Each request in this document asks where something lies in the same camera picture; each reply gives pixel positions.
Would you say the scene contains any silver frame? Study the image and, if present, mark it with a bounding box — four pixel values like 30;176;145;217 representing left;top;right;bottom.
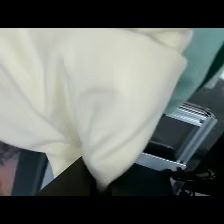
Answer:
134;101;218;172

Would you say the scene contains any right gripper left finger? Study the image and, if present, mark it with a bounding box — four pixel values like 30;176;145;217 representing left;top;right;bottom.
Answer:
36;155;102;197

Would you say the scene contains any black cable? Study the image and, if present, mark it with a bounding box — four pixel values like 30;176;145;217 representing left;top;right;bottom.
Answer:
172;167;217;196

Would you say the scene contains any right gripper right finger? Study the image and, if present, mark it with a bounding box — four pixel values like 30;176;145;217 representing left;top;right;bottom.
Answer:
105;162;175;197

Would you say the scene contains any cream shirt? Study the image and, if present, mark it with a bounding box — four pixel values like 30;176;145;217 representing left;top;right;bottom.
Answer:
0;28;194;192

